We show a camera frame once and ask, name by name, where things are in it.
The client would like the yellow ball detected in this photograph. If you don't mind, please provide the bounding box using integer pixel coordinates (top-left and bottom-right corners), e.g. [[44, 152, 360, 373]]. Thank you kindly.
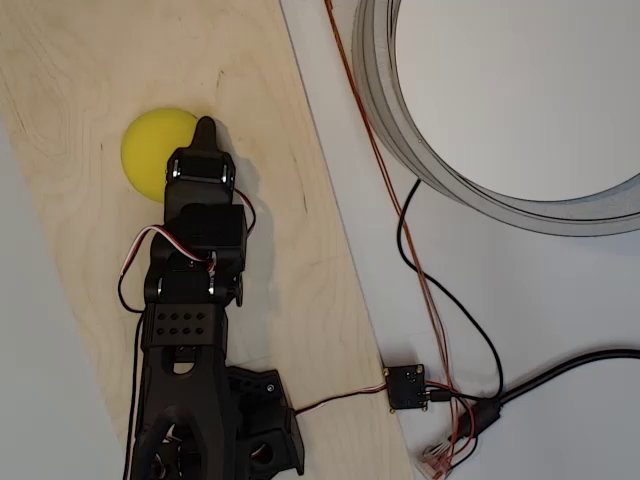
[[119, 107, 201, 204]]

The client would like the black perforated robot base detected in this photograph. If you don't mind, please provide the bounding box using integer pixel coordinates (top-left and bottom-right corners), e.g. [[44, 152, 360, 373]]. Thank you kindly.
[[227, 367, 305, 476]]

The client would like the light wooden board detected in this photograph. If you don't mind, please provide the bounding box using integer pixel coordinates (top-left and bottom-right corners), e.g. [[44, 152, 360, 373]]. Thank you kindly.
[[0, 0, 416, 480]]

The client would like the small black controller board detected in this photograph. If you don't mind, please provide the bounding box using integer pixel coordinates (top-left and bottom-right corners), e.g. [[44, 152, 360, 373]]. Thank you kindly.
[[383, 363, 427, 413]]

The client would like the gripper servo cable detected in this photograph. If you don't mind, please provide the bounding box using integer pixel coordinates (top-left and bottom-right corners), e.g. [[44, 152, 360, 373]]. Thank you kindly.
[[233, 188, 258, 244]]

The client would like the wrist servo cable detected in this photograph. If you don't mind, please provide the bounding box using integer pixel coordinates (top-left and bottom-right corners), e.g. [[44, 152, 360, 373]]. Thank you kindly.
[[118, 225, 218, 314]]

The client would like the thin orange wire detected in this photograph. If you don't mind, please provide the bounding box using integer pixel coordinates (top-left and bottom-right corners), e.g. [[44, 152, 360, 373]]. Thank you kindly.
[[324, 0, 454, 451], [323, 0, 459, 456]]

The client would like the shoulder servo cable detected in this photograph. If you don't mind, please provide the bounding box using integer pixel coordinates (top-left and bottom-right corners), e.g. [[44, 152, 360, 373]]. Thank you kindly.
[[122, 319, 147, 480]]

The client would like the red white black base cable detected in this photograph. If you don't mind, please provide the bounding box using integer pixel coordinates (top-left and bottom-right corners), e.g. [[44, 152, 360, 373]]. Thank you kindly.
[[292, 382, 389, 414]]

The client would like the thin black cable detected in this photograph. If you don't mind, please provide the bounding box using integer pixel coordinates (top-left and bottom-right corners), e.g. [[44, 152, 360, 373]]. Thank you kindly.
[[396, 178, 503, 402]]

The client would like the thin red wire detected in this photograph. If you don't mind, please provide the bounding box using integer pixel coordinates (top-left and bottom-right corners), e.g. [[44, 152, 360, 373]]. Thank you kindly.
[[424, 380, 482, 464]]

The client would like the clear wire connector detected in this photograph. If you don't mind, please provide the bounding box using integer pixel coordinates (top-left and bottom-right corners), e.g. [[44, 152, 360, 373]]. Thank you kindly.
[[413, 443, 454, 479]]

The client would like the thick black power cable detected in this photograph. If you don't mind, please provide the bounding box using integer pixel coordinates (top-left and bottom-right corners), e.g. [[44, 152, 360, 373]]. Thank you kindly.
[[457, 348, 640, 442]]

